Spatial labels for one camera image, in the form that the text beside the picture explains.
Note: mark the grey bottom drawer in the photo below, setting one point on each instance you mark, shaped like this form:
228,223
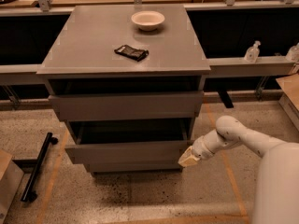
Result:
129,167

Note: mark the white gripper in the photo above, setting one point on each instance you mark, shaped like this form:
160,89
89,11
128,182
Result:
200,148

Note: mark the black metal bar stand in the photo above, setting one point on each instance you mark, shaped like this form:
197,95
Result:
29,195

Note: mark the cardboard box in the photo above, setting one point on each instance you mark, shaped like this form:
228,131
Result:
290,97
10,179

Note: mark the grey metal rail shelf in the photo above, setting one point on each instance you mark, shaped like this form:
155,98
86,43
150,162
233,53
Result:
243,66

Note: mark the white bowl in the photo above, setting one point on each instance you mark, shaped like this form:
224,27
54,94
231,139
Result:
147,20

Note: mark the grey top drawer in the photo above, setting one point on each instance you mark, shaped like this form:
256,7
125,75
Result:
96,107

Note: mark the cardboard box left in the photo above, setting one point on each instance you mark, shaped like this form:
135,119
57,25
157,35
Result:
10,179

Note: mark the black snack packet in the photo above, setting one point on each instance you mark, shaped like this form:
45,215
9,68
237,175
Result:
132,53

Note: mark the grey drawer cabinet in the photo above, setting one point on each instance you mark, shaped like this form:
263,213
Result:
129,130

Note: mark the grey drawer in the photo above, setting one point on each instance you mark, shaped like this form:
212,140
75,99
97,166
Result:
135,152
96,107
129,167

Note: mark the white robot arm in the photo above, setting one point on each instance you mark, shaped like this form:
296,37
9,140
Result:
277,186

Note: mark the cardboard box right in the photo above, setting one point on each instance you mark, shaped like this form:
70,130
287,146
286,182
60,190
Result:
290,97

